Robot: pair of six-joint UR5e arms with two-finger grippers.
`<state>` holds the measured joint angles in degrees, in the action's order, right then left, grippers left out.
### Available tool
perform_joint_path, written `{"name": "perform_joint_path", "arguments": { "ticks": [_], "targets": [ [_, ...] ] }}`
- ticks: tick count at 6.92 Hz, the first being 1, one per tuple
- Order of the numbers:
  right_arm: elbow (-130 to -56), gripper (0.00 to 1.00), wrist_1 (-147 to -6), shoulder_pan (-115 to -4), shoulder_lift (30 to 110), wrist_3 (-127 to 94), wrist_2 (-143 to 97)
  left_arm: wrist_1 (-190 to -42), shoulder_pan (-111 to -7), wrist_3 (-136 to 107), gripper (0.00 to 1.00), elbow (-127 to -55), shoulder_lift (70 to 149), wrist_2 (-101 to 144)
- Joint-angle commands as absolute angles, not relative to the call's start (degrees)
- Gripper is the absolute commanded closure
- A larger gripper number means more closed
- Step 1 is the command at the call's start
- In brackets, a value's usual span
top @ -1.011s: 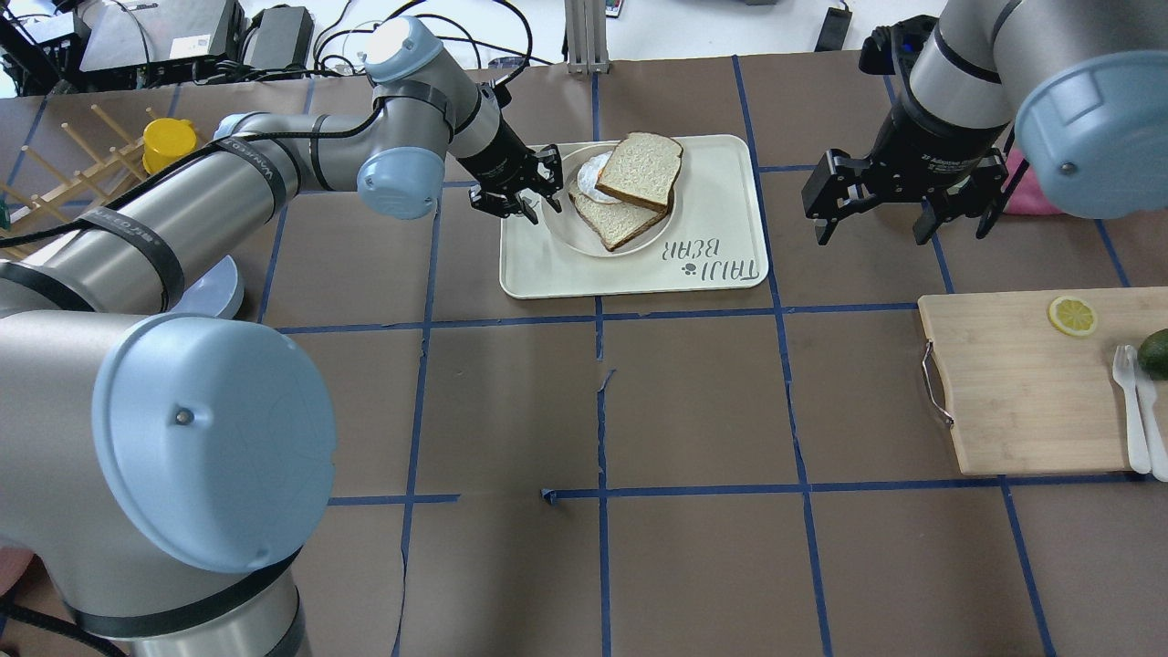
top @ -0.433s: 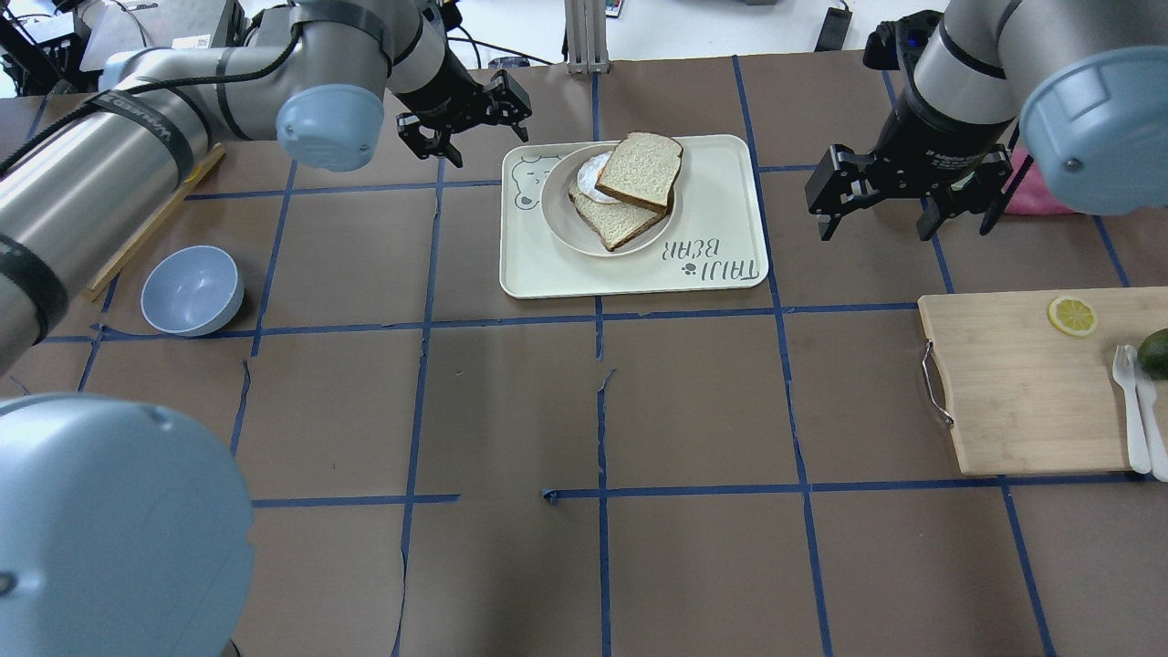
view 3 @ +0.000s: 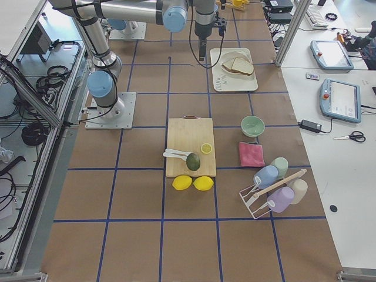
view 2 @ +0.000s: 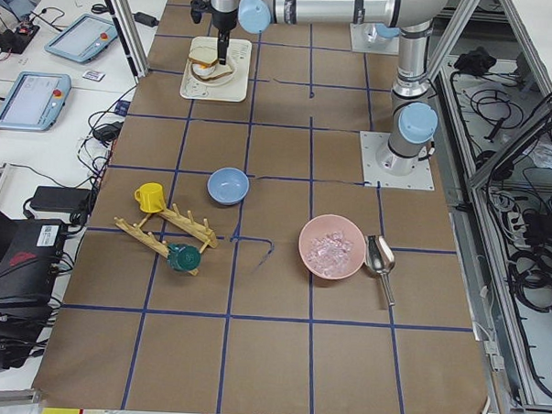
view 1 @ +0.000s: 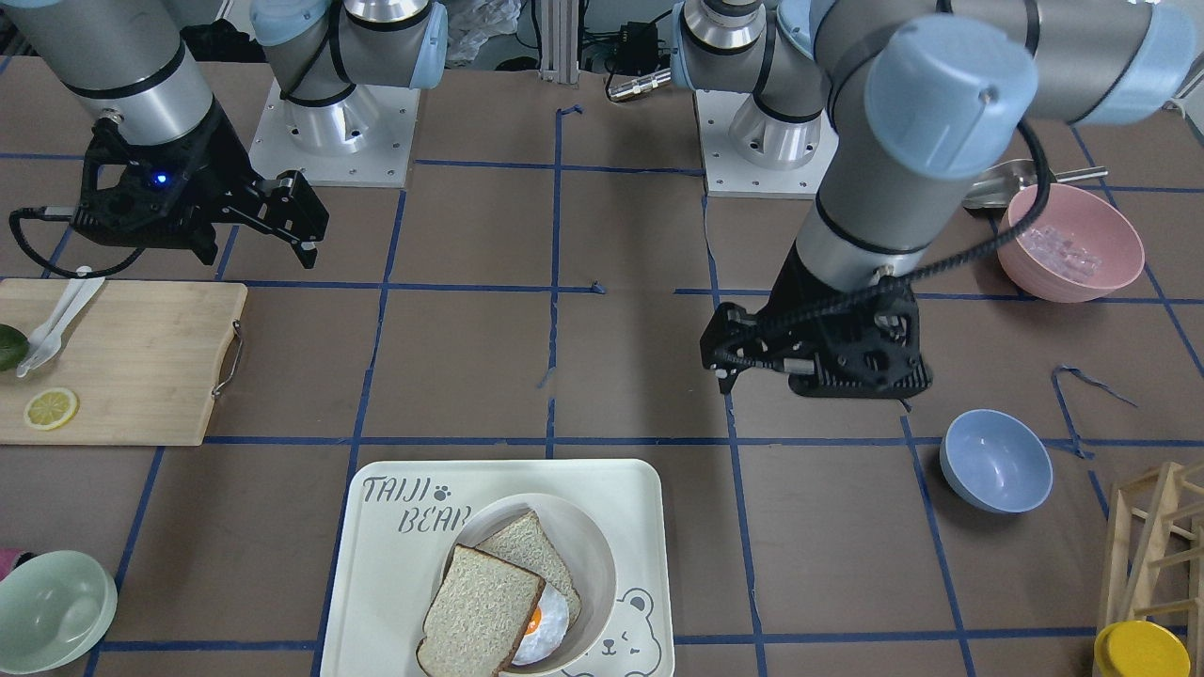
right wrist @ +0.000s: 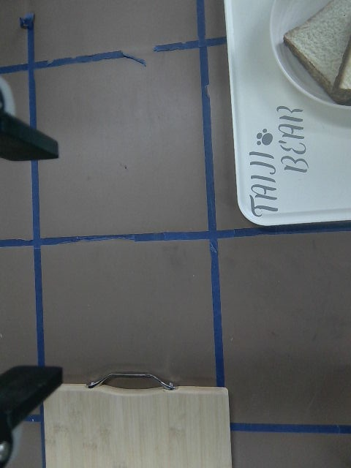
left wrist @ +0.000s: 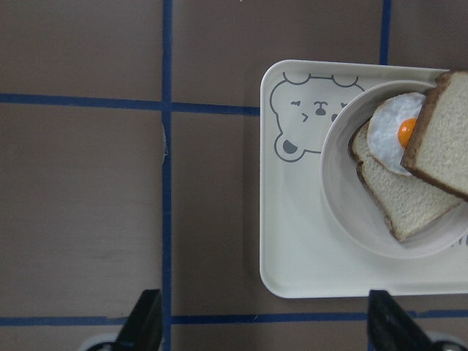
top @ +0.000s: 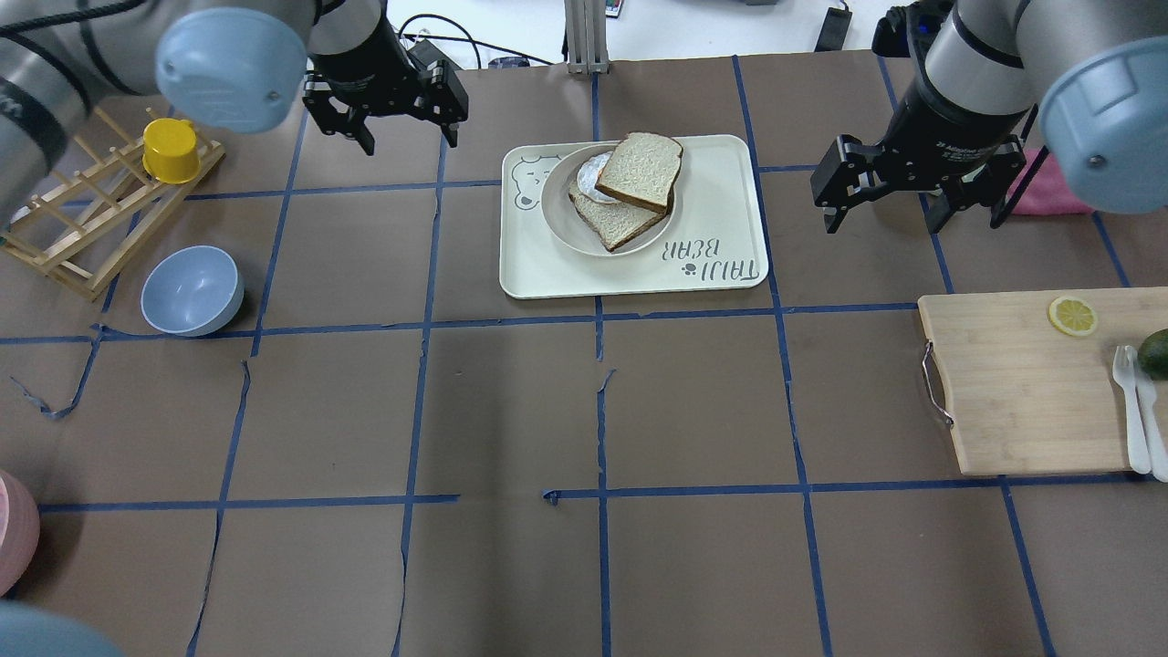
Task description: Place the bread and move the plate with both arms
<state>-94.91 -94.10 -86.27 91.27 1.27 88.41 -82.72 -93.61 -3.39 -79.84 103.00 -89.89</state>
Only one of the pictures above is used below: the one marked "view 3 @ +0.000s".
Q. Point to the whole lemon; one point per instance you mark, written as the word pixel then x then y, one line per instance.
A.
pixel 203 183
pixel 182 182

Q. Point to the blue cup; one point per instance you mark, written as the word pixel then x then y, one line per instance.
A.
pixel 265 177

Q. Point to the white wire cup rack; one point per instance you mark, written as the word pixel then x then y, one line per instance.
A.
pixel 255 200

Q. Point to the cream cup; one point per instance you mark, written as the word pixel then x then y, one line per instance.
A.
pixel 299 187

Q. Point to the round cream plate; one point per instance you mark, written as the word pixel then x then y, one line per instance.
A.
pixel 234 55

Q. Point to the near teach pendant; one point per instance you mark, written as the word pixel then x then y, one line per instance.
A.
pixel 340 100

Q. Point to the bread slice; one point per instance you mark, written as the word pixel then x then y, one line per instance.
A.
pixel 242 66
pixel 227 65

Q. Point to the yellow mug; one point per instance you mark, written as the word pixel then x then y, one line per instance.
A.
pixel 240 4

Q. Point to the cream bear tray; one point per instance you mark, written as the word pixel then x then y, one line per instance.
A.
pixel 224 81

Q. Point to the far teach pendant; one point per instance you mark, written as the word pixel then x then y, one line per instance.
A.
pixel 331 56

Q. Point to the lemon slice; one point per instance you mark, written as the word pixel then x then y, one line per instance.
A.
pixel 206 148

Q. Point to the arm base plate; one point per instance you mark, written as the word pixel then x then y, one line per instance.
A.
pixel 120 117
pixel 122 30

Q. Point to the scissors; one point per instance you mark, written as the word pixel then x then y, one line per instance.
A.
pixel 356 136

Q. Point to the teach pendant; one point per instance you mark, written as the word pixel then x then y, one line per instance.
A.
pixel 331 56
pixel 340 100

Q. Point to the purple cup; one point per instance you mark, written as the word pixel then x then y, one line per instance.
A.
pixel 280 199

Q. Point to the wooden cutting board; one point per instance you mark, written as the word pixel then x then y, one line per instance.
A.
pixel 188 135

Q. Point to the pink cloth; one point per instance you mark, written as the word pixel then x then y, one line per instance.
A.
pixel 251 155

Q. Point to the black power adapter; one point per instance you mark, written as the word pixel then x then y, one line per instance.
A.
pixel 310 126

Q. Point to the whole lemon left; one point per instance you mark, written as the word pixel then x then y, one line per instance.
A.
pixel 182 182

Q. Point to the avocado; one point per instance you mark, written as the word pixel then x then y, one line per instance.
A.
pixel 193 162

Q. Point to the aluminium frame post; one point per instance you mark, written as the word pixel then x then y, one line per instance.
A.
pixel 292 30

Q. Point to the green cup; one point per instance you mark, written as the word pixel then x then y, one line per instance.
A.
pixel 281 164

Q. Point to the whole lemon right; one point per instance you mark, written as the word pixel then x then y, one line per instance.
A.
pixel 203 183

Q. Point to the green bowl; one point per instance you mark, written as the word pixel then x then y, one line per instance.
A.
pixel 252 126

